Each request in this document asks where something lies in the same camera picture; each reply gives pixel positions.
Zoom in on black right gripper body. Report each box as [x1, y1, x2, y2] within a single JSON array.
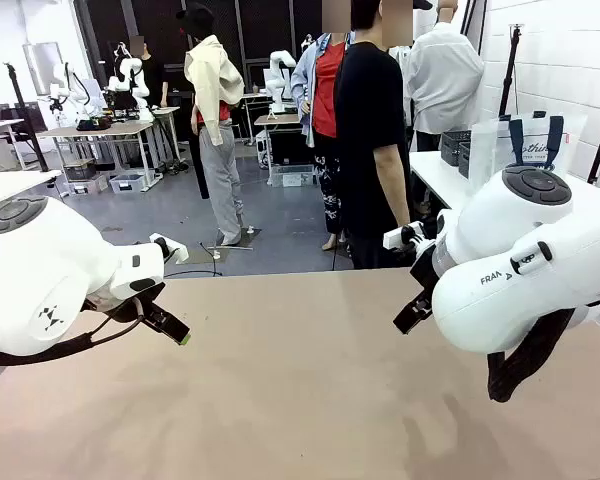
[[410, 237, 447, 296]]

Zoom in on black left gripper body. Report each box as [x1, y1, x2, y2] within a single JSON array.
[[110, 282, 167, 324]]

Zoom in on clear shopping bag blue handles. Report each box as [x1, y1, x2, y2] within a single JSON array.
[[468, 111, 589, 189]]

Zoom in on person's right forearm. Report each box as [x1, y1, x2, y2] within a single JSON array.
[[373, 144, 412, 229]]

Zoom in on grey floor plate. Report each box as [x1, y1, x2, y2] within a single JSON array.
[[175, 245, 234, 267]]

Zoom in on white side table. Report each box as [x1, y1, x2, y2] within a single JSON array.
[[408, 149, 600, 211]]

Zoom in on dark grey plastic basket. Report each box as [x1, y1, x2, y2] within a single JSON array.
[[457, 141, 474, 179], [439, 130, 474, 168]]

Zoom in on clear storage bin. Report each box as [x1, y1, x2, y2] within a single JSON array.
[[269, 163, 316, 189], [108, 171, 149, 196]]

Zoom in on black storage crate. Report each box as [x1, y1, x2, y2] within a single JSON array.
[[61, 158, 99, 182]]

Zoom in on person in black T-shirt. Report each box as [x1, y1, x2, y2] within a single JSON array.
[[333, 0, 417, 271]]

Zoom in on white round-edged table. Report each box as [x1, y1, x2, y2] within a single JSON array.
[[0, 169, 63, 212]]

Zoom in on wooden top workbench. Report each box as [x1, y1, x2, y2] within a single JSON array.
[[35, 106, 182, 194]]

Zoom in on mannequin with white shirt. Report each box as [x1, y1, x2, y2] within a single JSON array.
[[403, 0, 486, 152]]

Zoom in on mannequin blue shirt red top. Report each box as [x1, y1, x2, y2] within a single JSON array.
[[290, 30, 356, 252]]

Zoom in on small wooden top desk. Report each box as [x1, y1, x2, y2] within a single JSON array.
[[253, 113, 302, 182]]

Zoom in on black tripod pole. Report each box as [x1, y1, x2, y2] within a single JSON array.
[[496, 23, 527, 119]]

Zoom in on mannequin with cream hoodie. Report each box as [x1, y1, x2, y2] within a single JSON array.
[[174, 2, 246, 247]]

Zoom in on background person in black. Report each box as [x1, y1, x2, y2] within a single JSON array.
[[129, 35, 170, 109]]

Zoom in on black tripod stand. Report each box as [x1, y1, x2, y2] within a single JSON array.
[[2, 61, 49, 172]]

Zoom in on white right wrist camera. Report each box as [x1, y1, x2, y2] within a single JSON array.
[[383, 219, 439, 252]]

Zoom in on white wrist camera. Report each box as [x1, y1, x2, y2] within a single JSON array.
[[383, 219, 439, 252], [148, 232, 189, 266]]

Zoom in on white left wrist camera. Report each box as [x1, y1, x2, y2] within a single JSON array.
[[148, 232, 189, 266]]

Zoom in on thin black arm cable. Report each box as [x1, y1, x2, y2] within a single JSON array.
[[0, 298, 146, 367]]

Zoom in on thick black sleeved cable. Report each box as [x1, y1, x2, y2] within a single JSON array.
[[486, 305, 577, 404]]

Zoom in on grey wall board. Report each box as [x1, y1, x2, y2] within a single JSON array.
[[21, 41, 64, 97]]

